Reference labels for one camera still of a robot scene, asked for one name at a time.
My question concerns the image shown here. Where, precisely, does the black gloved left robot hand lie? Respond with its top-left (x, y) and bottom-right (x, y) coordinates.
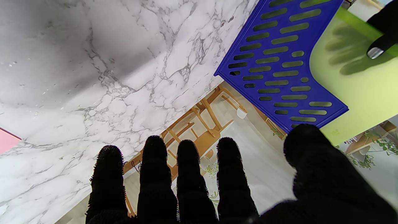
top-left (366, 0), bottom-right (398, 59)

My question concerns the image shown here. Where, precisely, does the blue perforated plastic file rack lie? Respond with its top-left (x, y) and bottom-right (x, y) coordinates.
top-left (214, 0), bottom-right (349, 130)

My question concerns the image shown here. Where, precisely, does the green folder slide bar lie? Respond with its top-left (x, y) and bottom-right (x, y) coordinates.
top-left (337, 6), bottom-right (398, 58)

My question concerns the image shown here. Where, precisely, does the yellow-green translucent file folder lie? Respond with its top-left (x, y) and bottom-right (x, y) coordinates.
top-left (309, 6), bottom-right (398, 147)

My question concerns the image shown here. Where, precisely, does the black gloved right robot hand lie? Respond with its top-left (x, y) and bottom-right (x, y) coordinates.
top-left (86, 124), bottom-right (398, 224)

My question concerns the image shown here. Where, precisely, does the printed room scene backdrop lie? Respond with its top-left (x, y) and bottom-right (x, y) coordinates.
top-left (56, 81), bottom-right (398, 224)

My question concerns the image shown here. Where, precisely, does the pink paper receipt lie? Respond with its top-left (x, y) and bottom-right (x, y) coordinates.
top-left (0, 127), bottom-right (22, 155)

